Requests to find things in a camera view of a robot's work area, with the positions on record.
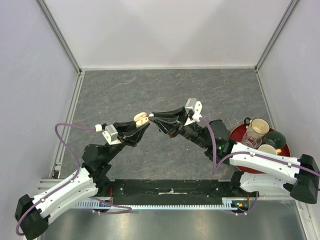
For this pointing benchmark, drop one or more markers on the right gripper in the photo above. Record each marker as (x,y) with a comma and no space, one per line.
(167,121)

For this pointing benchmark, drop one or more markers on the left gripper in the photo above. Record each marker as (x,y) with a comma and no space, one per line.
(133,139)

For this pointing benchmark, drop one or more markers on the beige earbud charging case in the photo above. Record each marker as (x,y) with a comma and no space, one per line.
(141,119)

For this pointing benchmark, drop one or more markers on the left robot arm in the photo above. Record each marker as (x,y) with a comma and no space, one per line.
(34,214)

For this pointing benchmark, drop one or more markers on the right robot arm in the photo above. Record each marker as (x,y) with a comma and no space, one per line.
(297,177)

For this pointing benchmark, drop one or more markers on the clear glass cup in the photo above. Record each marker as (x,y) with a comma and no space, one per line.
(251,142)

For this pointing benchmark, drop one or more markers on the cream mug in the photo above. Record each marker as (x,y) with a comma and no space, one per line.
(256,128)

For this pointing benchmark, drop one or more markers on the dark green cup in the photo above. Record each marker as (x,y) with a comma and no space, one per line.
(275,139)

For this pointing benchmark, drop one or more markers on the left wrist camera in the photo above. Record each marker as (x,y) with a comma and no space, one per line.
(111,135)

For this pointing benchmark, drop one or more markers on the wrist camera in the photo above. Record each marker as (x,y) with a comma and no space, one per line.
(193,109)
(111,135)

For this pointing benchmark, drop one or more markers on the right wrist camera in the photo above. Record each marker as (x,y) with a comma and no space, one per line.
(193,109)

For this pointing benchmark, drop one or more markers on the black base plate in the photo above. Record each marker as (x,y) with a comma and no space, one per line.
(144,192)

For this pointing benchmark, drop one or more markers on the cream cup with handle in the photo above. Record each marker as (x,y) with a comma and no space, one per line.
(269,149)

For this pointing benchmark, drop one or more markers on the slotted cable duct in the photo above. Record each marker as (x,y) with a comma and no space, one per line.
(97,205)

